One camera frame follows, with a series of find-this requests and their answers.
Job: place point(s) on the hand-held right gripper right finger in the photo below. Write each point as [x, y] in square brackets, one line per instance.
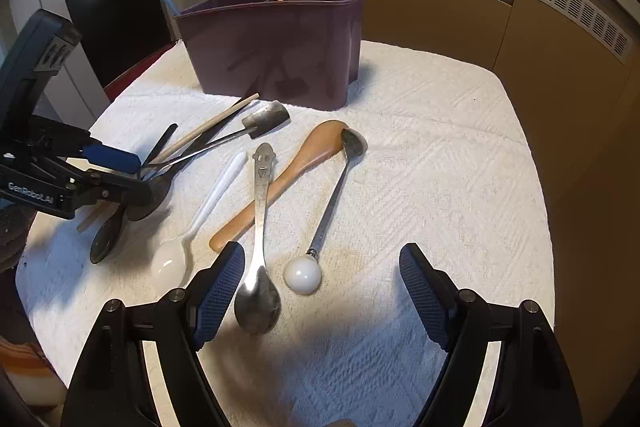
[422, 292]

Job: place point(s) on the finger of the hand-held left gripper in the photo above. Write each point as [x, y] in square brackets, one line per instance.
[112, 159]
[120, 194]

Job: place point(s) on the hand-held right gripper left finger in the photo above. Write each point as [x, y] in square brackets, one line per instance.
[220, 292]

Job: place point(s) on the smiley face metal spoon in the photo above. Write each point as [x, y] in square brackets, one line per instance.
[257, 302]

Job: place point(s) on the black plastic spoon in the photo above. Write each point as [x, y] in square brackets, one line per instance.
[105, 242]

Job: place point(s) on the white plastic spoon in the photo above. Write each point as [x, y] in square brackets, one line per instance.
[170, 264]

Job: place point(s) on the metal spoon with white ball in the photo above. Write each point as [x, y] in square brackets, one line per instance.
[302, 276]

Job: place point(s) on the wooden spoon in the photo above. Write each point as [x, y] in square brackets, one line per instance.
[300, 162]

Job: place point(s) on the square metal spoon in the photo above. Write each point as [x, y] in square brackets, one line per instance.
[267, 117]

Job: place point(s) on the purple plastic utensil caddy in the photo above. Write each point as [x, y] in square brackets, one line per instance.
[280, 47]

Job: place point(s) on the white door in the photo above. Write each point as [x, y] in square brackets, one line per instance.
[75, 77]

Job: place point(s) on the white textured towel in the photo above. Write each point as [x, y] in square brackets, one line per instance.
[425, 167]

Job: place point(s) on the tan kitchen cabinet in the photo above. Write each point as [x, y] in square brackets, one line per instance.
[440, 22]

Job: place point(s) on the short white vent grille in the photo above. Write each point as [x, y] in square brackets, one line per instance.
[580, 14]

